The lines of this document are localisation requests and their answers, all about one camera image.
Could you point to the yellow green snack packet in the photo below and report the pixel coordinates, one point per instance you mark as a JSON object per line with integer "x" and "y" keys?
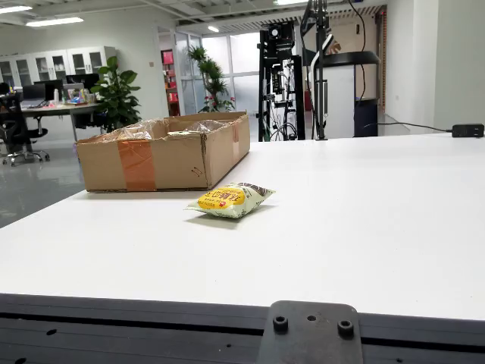
{"x": 227, "y": 203}

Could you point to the pale snack packet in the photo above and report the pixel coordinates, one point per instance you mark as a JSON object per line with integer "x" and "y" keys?
{"x": 182, "y": 133}

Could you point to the black waste bin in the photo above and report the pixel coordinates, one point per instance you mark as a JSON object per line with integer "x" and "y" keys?
{"x": 365, "y": 119}

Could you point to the brown cardboard box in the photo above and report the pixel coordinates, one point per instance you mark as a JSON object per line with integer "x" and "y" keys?
{"x": 178, "y": 167}

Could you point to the clear plastic bag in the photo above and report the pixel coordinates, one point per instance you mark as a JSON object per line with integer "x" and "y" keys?
{"x": 206, "y": 125}
{"x": 140, "y": 129}

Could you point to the black equipment rack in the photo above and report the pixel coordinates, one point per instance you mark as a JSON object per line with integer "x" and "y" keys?
{"x": 299, "y": 95}

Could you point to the tall slim potted plant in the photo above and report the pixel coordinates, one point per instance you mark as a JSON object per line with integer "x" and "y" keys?
{"x": 212, "y": 76}

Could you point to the black stand pole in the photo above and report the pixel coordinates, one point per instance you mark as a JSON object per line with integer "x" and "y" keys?
{"x": 321, "y": 95}

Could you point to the white cabinet with black top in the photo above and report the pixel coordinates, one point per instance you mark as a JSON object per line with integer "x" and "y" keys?
{"x": 339, "y": 98}

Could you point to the red book shelf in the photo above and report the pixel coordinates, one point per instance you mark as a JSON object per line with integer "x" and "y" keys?
{"x": 168, "y": 58}

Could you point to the broad leaf potted plant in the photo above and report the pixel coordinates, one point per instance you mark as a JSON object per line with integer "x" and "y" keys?
{"x": 115, "y": 95}

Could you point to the short ceiling light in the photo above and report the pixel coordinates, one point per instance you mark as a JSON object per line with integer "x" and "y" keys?
{"x": 213, "y": 29}

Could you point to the black mounting plate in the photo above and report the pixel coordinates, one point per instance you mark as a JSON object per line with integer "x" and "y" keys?
{"x": 310, "y": 341}

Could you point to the grey office desk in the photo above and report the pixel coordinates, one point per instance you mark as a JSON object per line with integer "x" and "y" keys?
{"x": 60, "y": 110}

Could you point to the black computer monitor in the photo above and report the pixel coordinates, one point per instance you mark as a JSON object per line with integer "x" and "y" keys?
{"x": 53, "y": 86}

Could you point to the white glass door cabinets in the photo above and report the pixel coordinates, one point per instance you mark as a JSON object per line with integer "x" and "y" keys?
{"x": 57, "y": 64}

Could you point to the small black monitor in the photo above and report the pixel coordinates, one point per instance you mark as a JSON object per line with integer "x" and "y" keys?
{"x": 33, "y": 91}

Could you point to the black power adapter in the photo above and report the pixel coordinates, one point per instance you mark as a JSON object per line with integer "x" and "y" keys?
{"x": 468, "y": 130}

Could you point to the black office chair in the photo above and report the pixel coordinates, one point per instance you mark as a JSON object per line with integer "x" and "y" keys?
{"x": 15, "y": 129}

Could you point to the long ceiling light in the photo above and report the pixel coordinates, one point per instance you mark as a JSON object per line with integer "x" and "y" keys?
{"x": 55, "y": 21}
{"x": 15, "y": 9}

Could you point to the black aluminium rail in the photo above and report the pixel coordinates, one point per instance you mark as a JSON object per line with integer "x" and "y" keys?
{"x": 113, "y": 330}

